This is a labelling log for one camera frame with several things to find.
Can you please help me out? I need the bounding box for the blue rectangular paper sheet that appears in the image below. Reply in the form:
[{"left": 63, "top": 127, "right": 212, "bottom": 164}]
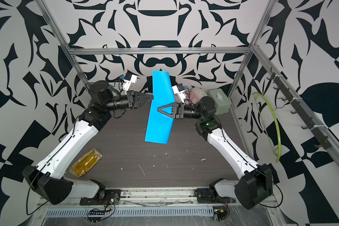
[{"left": 145, "top": 71, "right": 175, "bottom": 144}]

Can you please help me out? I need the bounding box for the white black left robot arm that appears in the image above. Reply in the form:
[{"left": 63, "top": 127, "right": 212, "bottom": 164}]
[{"left": 23, "top": 81, "right": 153, "bottom": 205}]

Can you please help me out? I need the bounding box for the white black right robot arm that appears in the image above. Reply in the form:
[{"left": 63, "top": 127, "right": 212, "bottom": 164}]
[{"left": 157, "top": 96, "right": 273, "bottom": 210}]

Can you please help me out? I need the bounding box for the white plush toy pink shirt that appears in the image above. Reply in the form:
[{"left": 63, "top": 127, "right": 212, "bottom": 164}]
[{"left": 189, "top": 87, "right": 207, "bottom": 105}]

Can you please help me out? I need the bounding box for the green tissue box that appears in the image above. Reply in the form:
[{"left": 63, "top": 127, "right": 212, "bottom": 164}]
[{"left": 208, "top": 89, "right": 231, "bottom": 115}]

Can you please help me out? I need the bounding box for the yellow plastic packet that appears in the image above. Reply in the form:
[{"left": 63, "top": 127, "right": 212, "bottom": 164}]
[{"left": 69, "top": 148, "right": 103, "bottom": 177}]

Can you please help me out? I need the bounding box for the black connector board right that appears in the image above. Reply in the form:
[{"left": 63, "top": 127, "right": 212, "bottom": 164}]
[{"left": 213, "top": 209, "right": 228, "bottom": 222}]

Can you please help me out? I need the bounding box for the black connector board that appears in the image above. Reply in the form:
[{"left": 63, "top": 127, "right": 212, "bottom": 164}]
[
  {"left": 213, "top": 209, "right": 228, "bottom": 222},
  {"left": 87, "top": 208, "right": 113, "bottom": 223}
]

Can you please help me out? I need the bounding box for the black connector board left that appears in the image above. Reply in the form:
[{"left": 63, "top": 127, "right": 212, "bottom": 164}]
[{"left": 87, "top": 208, "right": 113, "bottom": 223}]

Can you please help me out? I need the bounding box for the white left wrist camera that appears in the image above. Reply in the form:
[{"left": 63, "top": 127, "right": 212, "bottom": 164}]
[{"left": 120, "top": 73, "right": 137, "bottom": 93}]

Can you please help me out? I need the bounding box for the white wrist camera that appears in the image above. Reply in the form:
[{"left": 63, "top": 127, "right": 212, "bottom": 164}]
[
  {"left": 120, "top": 73, "right": 137, "bottom": 93},
  {"left": 172, "top": 84, "right": 187, "bottom": 103}
]

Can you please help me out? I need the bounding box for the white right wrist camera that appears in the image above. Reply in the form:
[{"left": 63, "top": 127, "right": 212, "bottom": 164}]
[{"left": 172, "top": 84, "right": 187, "bottom": 103}]

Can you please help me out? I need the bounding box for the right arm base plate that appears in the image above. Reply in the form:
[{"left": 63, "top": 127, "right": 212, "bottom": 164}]
[{"left": 194, "top": 188, "right": 236, "bottom": 204}]

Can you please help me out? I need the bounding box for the white slotted cable duct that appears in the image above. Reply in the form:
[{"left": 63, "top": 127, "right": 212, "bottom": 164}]
[{"left": 45, "top": 206, "right": 214, "bottom": 218}]

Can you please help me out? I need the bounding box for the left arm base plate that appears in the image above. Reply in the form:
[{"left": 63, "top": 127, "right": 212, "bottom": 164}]
[{"left": 80, "top": 188, "right": 121, "bottom": 206}]

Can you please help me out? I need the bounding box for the black wall hook rack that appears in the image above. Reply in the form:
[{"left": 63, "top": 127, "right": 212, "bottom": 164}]
[{"left": 269, "top": 67, "right": 332, "bottom": 150}]

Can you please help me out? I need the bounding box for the aluminium frame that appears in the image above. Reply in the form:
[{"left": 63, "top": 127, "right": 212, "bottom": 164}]
[{"left": 33, "top": 0, "right": 339, "bottom": 226}]

